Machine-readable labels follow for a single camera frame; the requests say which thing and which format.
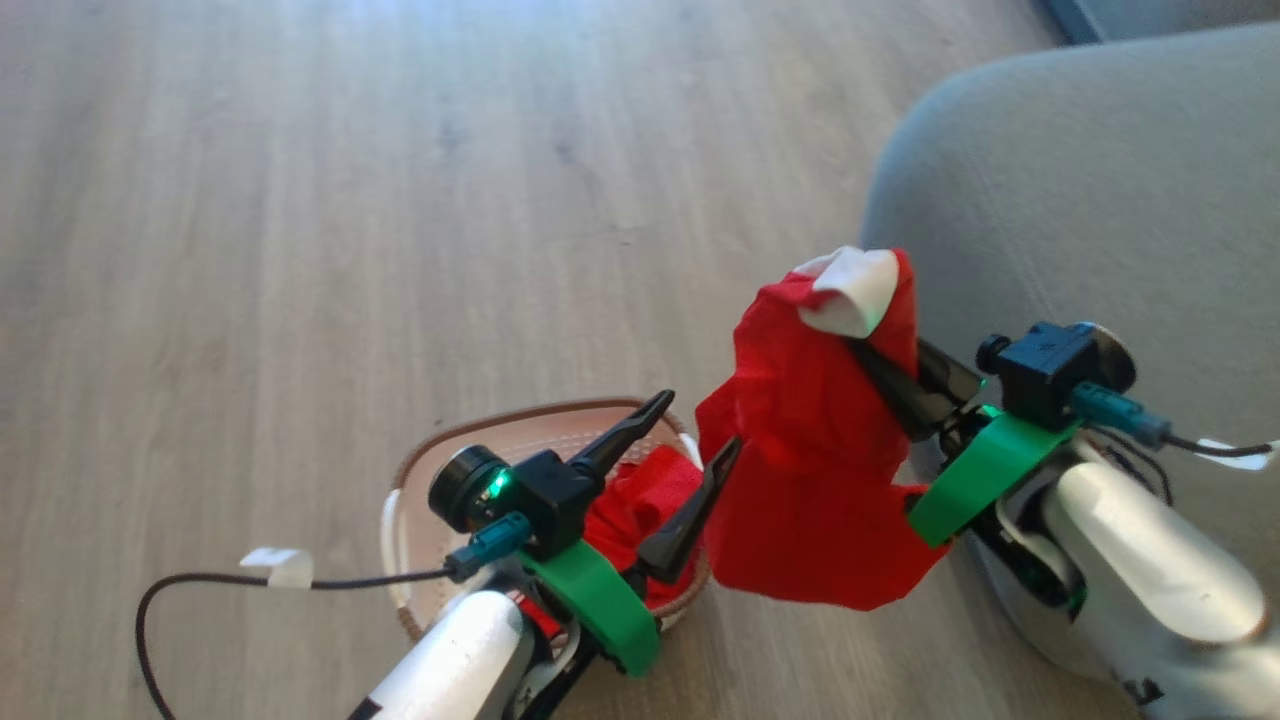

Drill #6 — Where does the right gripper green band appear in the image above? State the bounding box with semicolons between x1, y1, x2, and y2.
850;338;1081;548

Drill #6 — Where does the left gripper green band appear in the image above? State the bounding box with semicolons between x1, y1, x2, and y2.
512;390;743;678

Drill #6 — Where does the red garment with white stripes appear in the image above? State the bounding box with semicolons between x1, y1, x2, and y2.
582;246;951;613

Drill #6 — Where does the cream laundry basket brown rim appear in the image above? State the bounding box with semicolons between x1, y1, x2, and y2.
380;397;713;643

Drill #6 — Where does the grey fabric sofa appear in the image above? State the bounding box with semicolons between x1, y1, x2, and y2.
860;22;1280;601

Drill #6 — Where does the dark grey-blue skirting board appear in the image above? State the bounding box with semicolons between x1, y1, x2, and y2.
1040;0;1280;47

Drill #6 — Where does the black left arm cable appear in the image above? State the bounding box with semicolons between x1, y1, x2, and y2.
135;512;533;720

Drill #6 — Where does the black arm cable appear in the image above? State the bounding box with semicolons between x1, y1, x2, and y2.
135;512;533;720
1072;383;1280;461

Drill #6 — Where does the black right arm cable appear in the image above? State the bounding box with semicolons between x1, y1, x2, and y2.
1072;383;1280;461

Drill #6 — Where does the white tag on right cable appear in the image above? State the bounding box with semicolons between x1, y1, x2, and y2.
1195;437;1280;472

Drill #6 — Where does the white tag on cable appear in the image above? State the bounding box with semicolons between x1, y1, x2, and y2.
240;547;314;589
1195;437;1280;472

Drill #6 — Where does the white tag on left cable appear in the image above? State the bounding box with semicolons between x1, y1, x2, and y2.
240;547;314;589

